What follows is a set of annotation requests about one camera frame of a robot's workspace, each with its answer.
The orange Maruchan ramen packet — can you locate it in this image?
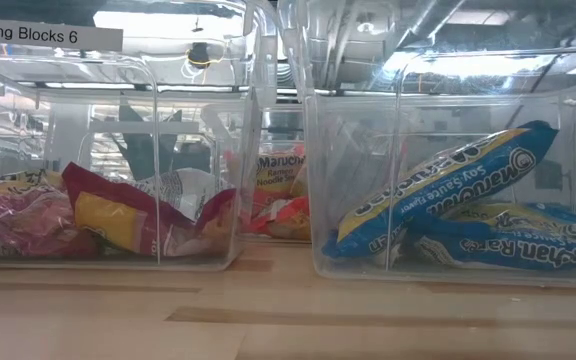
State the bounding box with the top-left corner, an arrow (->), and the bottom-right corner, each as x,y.
253,152 -> 308,201
247,195 -> 312,240

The blue Maruchan ramen packet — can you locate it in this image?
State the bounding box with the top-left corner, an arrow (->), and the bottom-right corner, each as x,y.
447,201 -> 576,239
407,227 -> 576,272
321,119 -> 560,260

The red Maruchan ramen packet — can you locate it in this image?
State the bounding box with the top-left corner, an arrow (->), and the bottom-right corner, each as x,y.
61,161 -> 239,257
0,168 -> 97,261

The clear plastic bin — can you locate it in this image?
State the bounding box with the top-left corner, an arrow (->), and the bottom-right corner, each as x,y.
0,0 -> 279,274
247,89 -> 314,245
277,0 -> 576,289

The green snake plant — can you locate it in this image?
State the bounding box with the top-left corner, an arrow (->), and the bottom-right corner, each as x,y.
116,103 -> 185,179

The white printed room sign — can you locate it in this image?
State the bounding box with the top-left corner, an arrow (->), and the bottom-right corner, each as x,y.
0,16 -> 124,52

